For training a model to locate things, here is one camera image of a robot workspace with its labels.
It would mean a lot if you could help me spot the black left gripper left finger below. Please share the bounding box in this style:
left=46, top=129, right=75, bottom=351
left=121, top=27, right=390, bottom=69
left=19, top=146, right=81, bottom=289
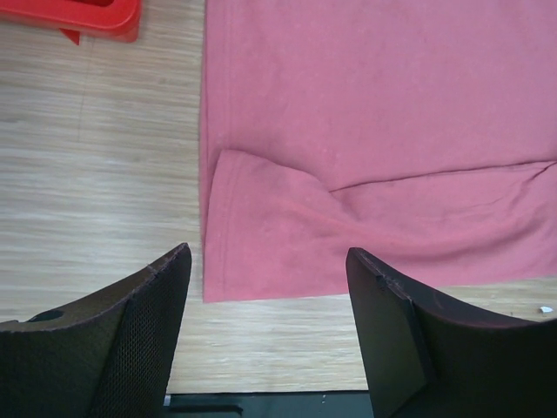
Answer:
left=1, top=243, right=191, bottom=417

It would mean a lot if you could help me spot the red plastic bin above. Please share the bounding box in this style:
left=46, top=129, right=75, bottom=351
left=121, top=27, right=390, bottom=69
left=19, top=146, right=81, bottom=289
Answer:
left=1, top=0, right=143, bottom=44

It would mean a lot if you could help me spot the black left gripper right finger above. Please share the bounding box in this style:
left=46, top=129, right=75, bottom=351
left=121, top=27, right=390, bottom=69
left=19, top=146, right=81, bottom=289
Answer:
left=346, top=248, right=556, bottom=417

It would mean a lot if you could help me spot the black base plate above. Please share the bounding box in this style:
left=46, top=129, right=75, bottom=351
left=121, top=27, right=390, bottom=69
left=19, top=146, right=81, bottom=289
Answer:
left=163, top=391, right=374, bottom=418

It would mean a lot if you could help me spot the dusty rose t-shirt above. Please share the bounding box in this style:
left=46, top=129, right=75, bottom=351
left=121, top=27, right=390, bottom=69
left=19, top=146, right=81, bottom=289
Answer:
left=200, top=1, right=556, bottom=302

